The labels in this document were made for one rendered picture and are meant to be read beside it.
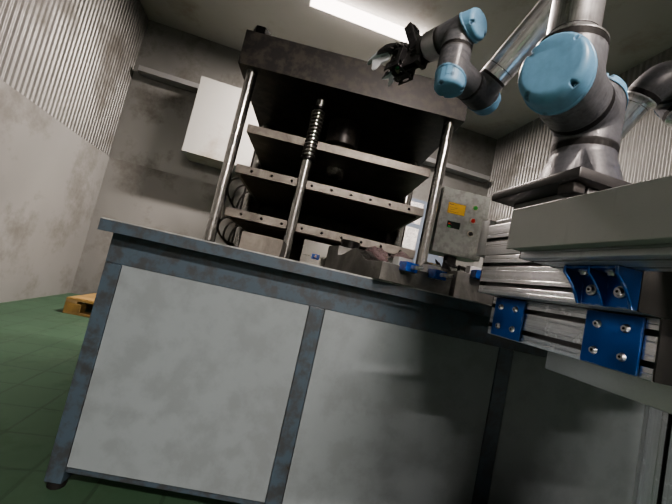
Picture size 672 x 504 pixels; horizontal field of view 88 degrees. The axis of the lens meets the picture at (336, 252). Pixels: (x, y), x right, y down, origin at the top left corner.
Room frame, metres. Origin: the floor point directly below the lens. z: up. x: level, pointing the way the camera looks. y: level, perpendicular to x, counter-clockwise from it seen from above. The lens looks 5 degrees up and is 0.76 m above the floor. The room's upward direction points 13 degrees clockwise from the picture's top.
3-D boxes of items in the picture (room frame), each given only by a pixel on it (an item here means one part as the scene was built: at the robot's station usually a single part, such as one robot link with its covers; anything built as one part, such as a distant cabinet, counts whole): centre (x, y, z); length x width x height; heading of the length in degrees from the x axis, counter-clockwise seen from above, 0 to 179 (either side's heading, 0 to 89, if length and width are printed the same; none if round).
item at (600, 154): (0.68, -0.45, 1.09); 0.15 x 0.15 x 0.10
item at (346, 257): (1.30, -0.17, 0.85); 0.50 x 0.26 x 0.11; 21
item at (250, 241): (1.34, 0.28, 0.83); 0.20 x 0.15 x 0.07; 4
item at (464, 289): (1.41, -0.53, 0.87); 0.50 x 0.26 x 0.14; 4
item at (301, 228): (2.30, 0.13, 1.01); 1.10 x 0.74 x 0.05; 94
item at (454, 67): (0.82, -0.20, 1.34); 0.11 x 0.08 x 0.11; 127
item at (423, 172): (2.31, 0.13, 1.51); 1.10 x 0.70 x 0.05; 94
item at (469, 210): (2.12, -0.70, 0.73); 0.30 x 0.22 x 1.47; 94
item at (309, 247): (2.17, 0.07, 0.87); 0.50 x 0.27 x 0.17; 4
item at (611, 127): (0.67, -0.44, 1.20); 0.13 x 0.12 x 0.14; 127
